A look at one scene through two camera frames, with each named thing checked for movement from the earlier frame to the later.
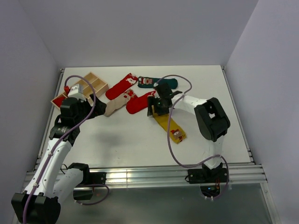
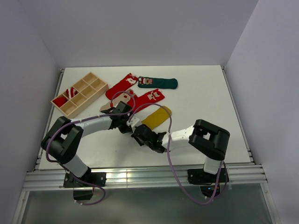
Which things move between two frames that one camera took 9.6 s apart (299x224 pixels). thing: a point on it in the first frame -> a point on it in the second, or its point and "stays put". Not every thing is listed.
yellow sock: (173, 129) -> (157, 117)
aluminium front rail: (117, 177) stays put
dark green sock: (148, 82) stays put
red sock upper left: (121, 87) stays put
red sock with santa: (58, 101) stays put
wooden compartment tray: (90, 85) stays put
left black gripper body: (83, 114) -> (124, 119)
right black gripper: (152, 101) -> (141, 143)
